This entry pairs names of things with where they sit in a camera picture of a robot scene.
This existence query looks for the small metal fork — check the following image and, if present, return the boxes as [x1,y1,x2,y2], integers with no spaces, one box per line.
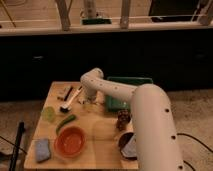
[78,100,85,104]

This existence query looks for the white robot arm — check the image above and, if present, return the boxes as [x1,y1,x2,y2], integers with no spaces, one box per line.
[80,68,185,171]

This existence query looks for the red bowl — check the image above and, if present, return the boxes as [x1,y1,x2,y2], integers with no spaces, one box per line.
[54,126,86,158]

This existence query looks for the dark brown bowl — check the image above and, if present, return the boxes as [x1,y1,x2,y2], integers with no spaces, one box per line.
[118,132,137,161]

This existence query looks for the green plastic tray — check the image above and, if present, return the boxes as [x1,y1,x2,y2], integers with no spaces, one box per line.
[105,76,153,112]

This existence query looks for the green pepper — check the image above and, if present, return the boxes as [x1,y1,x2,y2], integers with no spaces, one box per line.
[56,114,76,134]

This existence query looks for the brown pine cone figure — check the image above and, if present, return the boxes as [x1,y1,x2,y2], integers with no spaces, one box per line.
[116,110,131,131]

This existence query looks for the light green cup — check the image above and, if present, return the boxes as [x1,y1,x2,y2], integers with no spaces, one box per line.
[41,106,55,122]

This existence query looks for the grey cloth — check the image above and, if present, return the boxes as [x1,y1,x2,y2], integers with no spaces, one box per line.
[120,135,137,157]

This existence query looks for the blue sponge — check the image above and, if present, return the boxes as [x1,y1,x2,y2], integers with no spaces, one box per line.
[35,139,51,163]

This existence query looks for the black pole stand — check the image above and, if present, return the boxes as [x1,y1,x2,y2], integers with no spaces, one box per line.
[9,122,25,171]

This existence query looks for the green base background stand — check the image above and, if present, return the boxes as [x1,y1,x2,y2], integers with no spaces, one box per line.
[81,0,111,25]

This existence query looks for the dark handled small tool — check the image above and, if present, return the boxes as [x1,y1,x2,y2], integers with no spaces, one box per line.
[57,86,73,101]

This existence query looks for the black floor cable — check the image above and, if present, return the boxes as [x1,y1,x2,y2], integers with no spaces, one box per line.
[176,132,213,171]

